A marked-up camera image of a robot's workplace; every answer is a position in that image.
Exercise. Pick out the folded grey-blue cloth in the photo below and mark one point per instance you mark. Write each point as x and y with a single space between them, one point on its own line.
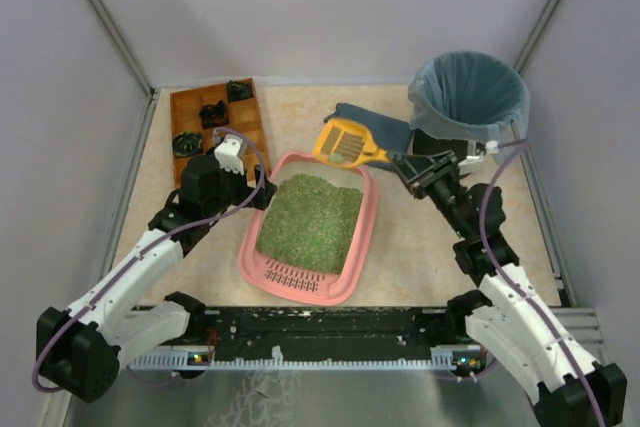
389 133

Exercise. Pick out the black metal base rail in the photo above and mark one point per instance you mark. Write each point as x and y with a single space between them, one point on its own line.
315 338

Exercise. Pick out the blue plastic bin liner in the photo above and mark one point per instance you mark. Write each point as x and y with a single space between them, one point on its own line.
468 95

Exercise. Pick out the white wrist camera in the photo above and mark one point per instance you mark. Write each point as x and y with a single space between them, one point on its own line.
231 152
475 156

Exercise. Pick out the black green coiled item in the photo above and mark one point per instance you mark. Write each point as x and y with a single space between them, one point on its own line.
187 144

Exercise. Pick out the green cat litter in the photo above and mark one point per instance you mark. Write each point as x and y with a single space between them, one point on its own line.
310 224

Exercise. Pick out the black coiled item top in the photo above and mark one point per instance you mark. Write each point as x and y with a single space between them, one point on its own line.
239 90

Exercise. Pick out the black trash bin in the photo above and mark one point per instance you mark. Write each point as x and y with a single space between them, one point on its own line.
423 144

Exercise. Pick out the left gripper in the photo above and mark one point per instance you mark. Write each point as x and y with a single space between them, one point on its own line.
255 186

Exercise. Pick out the black coiled item middle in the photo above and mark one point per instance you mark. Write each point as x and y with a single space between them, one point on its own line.
214 115

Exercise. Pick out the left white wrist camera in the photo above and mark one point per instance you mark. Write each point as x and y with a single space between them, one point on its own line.
231 152

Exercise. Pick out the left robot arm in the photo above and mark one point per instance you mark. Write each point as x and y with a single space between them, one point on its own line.
82 348

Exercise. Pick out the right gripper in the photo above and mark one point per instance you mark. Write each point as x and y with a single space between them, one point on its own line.
430 174

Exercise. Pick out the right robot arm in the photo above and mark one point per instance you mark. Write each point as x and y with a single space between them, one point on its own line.
565 384

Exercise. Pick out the wooden compartment tray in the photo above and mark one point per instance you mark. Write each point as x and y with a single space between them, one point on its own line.
197 113

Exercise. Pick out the yellow plastic litter scoop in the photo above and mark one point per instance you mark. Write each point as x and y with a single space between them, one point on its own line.
347 144

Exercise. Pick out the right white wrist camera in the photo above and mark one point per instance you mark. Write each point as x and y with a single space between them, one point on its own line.
475 156

